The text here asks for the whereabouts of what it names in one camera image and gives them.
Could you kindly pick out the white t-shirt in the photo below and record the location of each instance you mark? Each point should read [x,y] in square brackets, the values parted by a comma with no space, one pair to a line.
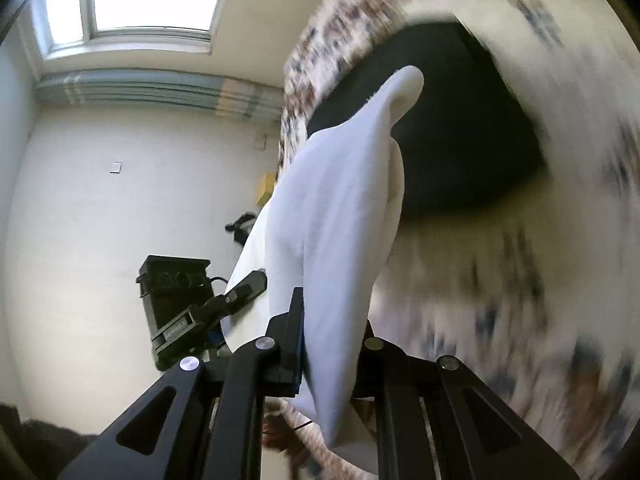
[335,210]

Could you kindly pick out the black folded clothes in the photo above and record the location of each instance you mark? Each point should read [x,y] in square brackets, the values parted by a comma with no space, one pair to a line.
[460,135]

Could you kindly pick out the green striped curtain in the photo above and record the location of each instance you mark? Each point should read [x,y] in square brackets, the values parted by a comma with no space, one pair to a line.
[150,92]

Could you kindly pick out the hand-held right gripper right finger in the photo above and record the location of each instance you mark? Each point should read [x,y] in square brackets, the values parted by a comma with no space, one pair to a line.
[390,375]

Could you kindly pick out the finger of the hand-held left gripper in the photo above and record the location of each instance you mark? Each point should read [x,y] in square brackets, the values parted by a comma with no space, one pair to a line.
[220,304]
[252,281]

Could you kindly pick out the yellow box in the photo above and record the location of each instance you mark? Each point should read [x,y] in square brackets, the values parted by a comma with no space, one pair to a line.
[265,190]

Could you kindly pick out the wall socket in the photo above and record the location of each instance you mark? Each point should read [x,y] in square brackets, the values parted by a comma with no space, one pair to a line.
[261,141]

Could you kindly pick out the black crumpled cloth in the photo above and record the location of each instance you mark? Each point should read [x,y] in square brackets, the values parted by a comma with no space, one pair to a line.
[242,225]

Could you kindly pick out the bed with floral sheet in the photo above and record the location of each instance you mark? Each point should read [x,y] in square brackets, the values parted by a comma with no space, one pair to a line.
[550,310]

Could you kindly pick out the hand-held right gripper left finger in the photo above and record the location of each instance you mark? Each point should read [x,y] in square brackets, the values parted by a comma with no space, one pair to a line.
[287,350]

